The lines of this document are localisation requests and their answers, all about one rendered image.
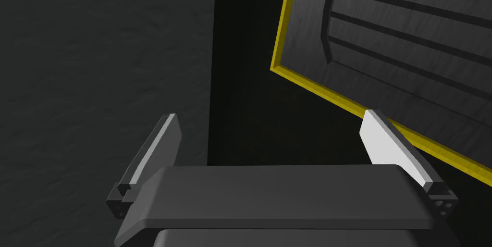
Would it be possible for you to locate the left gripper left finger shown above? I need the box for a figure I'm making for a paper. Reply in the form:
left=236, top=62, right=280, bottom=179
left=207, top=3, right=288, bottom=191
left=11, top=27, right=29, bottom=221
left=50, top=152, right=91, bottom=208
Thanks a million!
left=105, top=113, right=183, bottom=219

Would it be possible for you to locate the yellow-framed grey slatted panel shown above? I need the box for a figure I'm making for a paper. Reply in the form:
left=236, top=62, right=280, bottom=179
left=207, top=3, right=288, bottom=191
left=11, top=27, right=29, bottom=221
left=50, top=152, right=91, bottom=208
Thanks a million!
left=270, top=0, right=492, bottom=187

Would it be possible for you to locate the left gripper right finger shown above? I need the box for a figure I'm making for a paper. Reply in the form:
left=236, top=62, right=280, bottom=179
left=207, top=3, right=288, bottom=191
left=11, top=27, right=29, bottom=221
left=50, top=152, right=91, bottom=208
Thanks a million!
left=359, top=109, right=459, bottom=218

